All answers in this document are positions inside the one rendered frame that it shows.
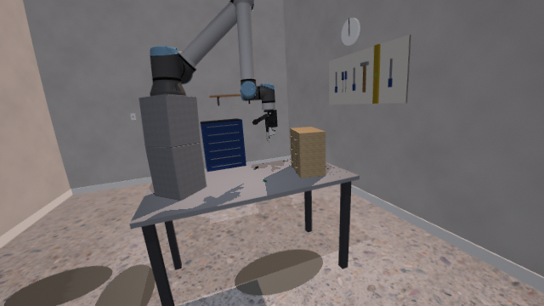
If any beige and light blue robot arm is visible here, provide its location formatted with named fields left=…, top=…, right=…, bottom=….
left=150, top=0, right=275, bottom=111

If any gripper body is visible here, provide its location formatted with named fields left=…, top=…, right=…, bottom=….
left=264, top=110, right=278, bottom=128

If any wooden chest of drawers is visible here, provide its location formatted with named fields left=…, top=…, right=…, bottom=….
left=290, top=127, right=326, bottom=178

